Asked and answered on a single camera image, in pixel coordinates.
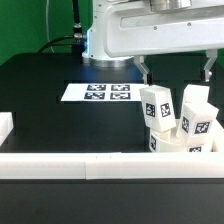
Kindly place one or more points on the white round stool seat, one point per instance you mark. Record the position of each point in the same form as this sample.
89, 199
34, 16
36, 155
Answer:
168, 142

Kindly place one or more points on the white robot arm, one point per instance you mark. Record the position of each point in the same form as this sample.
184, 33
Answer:
95, 52

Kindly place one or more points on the white left fence bar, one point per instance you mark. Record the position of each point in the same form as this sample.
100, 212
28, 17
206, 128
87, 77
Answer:
6, 125

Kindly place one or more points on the white sheet with tags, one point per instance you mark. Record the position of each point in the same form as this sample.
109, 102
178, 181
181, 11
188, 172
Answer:
96, 92

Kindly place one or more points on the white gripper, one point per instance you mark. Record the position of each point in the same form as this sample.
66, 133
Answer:
134, 29

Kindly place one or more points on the white front fence bar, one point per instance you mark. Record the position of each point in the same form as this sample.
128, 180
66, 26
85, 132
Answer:
95, 166

